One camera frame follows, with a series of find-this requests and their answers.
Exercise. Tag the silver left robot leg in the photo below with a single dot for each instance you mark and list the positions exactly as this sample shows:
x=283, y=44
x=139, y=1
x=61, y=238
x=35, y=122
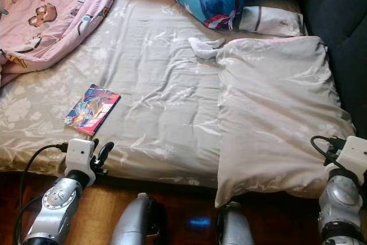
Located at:
x=132, y=222

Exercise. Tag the large grey floral pillow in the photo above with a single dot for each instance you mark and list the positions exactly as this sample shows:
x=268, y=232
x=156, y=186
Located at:
x=281, y=119

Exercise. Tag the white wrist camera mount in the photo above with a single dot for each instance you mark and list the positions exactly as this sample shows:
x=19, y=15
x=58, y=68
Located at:
x=352, y=156
x=80, y=158

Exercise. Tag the colourful comic book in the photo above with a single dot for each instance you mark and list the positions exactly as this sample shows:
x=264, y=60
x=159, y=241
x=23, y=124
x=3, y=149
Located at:
x=92, y=110

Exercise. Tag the bed with grey floral sheet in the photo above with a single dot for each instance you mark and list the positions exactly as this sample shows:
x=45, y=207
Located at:
x=160, y=96

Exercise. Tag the silver robot leg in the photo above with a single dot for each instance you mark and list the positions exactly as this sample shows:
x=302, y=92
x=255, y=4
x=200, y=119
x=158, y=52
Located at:
x=132, y=222
x=235, y=228

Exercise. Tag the white sock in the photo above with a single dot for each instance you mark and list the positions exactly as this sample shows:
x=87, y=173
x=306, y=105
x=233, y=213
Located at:
x=205, y=49

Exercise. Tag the pink cartoon print blanket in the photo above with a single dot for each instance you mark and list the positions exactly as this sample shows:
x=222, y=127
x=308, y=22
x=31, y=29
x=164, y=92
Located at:
x=51, y=15

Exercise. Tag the white pillow with dark stripe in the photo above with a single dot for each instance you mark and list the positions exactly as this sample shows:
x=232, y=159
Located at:
x=275, y=21

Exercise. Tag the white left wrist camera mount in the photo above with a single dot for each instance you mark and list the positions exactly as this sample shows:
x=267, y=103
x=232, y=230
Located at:
x=80, y=158

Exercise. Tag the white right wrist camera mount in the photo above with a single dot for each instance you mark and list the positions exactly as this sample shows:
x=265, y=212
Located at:
x=352, y=156

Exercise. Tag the silver right robot leg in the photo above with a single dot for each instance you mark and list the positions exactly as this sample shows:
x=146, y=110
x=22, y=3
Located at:
x=235, y=228

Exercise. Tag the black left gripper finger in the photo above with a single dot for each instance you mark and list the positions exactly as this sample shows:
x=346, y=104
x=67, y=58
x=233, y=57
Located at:
x=104, y=153

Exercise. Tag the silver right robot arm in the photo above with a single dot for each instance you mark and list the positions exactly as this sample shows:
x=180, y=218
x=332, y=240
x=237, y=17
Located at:
x=341, y=205

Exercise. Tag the dark blue upholstered headboard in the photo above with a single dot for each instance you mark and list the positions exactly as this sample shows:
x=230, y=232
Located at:
x=338, y=27

